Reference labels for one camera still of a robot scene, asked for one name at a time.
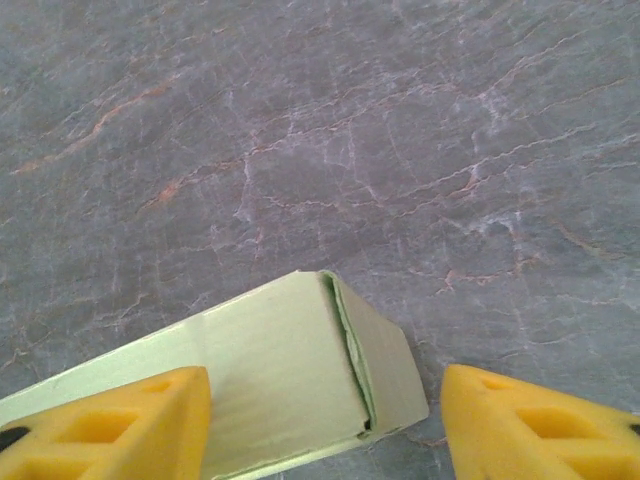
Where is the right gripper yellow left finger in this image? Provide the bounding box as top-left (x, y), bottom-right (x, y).
top-left (0, 365), bottom-right (213, 480)

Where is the pale green paper box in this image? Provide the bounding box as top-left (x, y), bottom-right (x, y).
top-left (0, 269), bottom-right (431, 480)

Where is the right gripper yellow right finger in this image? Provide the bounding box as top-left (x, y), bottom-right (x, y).
top-left (439, 363), bottom-right (640, 480)

